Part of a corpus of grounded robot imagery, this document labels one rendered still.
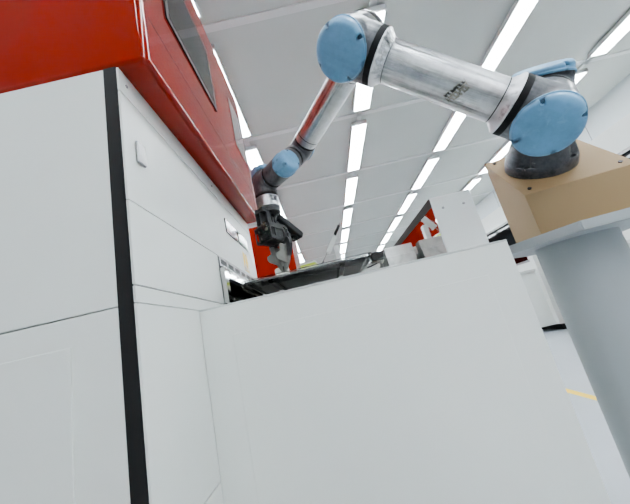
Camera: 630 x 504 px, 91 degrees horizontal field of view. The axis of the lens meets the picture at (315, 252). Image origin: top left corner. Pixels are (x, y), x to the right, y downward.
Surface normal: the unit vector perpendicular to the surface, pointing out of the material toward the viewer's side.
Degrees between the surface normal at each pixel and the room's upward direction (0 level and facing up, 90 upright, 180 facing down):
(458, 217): 90
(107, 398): 90
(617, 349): 90
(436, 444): 90
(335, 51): 124
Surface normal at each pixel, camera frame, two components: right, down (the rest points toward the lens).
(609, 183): -0.29, -0.18
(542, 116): -0.30, 0.67
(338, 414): -0.06, -0.24
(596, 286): -0.69, -0.03
